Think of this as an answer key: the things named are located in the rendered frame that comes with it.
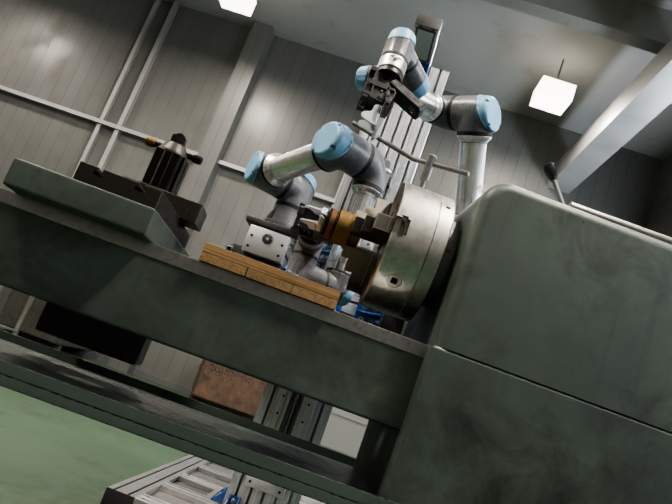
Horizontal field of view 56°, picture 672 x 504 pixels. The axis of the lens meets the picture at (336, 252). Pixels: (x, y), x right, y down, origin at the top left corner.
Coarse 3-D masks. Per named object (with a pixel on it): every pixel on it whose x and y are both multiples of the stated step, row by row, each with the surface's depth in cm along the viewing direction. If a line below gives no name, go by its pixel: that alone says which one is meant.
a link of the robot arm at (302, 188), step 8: (304, 176) 223; (312, 176) 224; (288, 184) 219; (296, 184) 220; (304, 184) 222; (312, 184) 224; (288, 192) 220; (296, 192) 221; (304, 192) 222; (312, 192) 225; (280, 200) 222; (288, 200) 221; (296, 200) 221; (304, 200) 222
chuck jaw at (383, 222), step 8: (368, 216) 146; (376, 216) 142; (384, 216) 141; (360, 224) 148; (368, 224) 145; (376, 224) 141; (384, 224) 141; (392, 224) 141; (400, 224) 140; (352, 232) 148; (360, 232) 146; (368, 232) 145; (376, 232) 143; (384, 232) 141; (400, 232) 139; (368, 240) 150; (376, 240) 148; (384, 240) 146
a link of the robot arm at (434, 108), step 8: (360, 72) 185; (368, 72) 183; (360, 80) 185; (360, 88) 187; (424, 96) 200; (432, 96) 205; (440, 96) 208; (448, 96) 211; (432, 104) 204; (440, 104) 207; (424, 112) 205; (432, 112) 207; (440, 112) 208; (424, 120) 211; (432, 120) 209; (440, 120) 210; (448, 128) 212
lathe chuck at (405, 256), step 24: (408, 192) 144; (432, 192) 150; (408, 216) 140; (432, 216) 141; (408, 240) 138; (384, 264) 139; (408, 264) 139; (384, 288) 142; (408, 288) 141; (384, 312) 151
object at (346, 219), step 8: (328, 216) 150; (336, 216) 151; (344, 216) 150; (352, 216) 151; (328, 224) 150; (336, 224) 150; (344, 224) 150; (352, 224) 149; (328, 232) 151; (336, 232) 150; (344, 232) 150; (336, 240) 151; (344, 240) 150; (352, 240) 151
